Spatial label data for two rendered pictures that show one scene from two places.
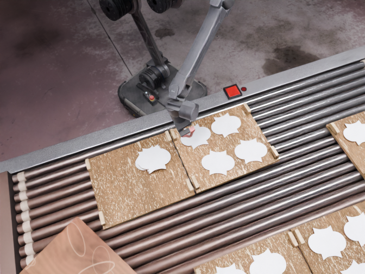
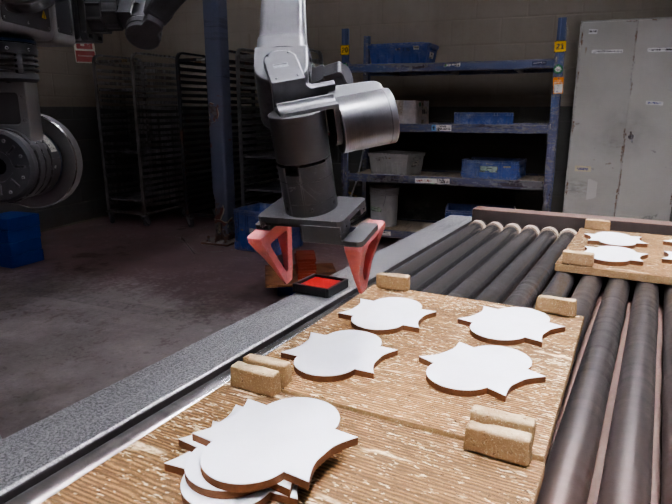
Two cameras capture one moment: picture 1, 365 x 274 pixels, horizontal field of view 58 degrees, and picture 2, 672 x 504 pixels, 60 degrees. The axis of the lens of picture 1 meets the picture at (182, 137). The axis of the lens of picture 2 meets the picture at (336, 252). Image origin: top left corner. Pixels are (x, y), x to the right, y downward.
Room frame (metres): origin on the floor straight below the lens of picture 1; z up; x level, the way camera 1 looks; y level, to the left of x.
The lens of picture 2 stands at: (0.34, 0.42, 1.24)
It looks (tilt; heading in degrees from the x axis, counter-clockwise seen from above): 14 degrees down; 315
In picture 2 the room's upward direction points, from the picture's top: straight up
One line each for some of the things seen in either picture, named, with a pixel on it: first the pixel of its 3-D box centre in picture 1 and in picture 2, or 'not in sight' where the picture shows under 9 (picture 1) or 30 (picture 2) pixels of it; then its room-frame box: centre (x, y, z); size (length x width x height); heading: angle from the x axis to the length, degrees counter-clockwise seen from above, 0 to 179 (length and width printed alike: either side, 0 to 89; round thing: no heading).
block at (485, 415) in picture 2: (195, 182); (501, 426); (0.58, -0.04, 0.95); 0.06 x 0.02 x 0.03; 18
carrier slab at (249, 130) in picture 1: (222, 145); (430, 347); (0.76, -0.18, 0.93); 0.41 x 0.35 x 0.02; 108
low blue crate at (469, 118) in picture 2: not in sight; (483, 119); (3.06, -4.11, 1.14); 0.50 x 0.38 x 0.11; 32
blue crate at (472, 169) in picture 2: not in sight; (493, 168); (2.98, -4.21, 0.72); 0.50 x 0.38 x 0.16; 16
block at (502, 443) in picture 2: (189, 185); (498, 441); (0.57, -0.01, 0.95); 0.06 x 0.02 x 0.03; 17
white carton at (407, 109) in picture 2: not in sight; (405, 112); (3.73, -3.89, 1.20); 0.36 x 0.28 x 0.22; 11
